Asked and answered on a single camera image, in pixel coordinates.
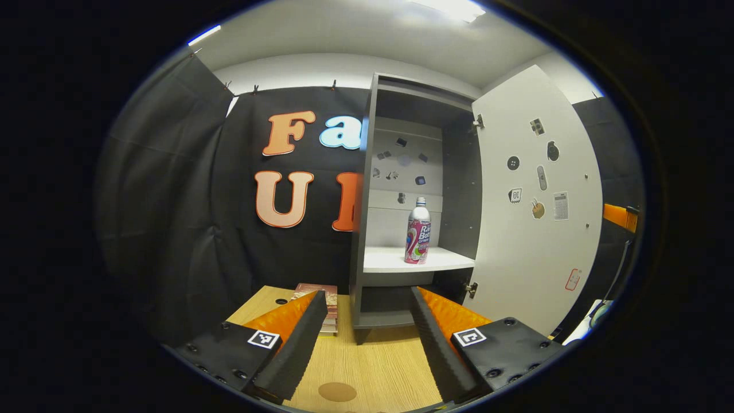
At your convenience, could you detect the long ceiling light panel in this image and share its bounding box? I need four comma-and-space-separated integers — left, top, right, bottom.
410, 0, 487, 24

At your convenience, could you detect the silver metal bottle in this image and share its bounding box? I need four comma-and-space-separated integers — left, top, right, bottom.
404, 197, 431, 265

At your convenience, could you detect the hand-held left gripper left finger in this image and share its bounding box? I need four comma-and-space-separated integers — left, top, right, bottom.
174, 290, 329, 402

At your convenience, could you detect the white cabinet door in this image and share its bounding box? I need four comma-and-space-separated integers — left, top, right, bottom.
467, 64, 604, 337

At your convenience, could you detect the brown round coaster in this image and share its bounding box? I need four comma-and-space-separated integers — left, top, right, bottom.
318, 382, 357, 403

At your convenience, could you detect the grey cabinet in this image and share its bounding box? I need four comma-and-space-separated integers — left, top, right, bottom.
350, 72, 482, 345

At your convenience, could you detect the white cabinet shelf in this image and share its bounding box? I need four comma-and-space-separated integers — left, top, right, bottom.
363, 247, 475, 274

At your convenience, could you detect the white object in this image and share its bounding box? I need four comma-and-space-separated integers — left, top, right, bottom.
564, 298, 615, 346

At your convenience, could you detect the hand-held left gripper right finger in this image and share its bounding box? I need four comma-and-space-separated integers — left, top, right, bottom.
409, 286, 567, 404

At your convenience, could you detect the black backdrop cloth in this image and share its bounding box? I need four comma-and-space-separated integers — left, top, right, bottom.
95, 52, 646, 348

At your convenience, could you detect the short ceiling light strip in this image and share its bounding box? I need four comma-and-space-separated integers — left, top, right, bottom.
188, 24, 222, 46

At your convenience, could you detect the black cable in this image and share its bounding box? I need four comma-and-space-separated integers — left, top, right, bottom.
589, 240, 633, 316

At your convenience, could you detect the stack of books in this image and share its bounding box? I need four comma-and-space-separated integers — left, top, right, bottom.
291, 283, 339, 337

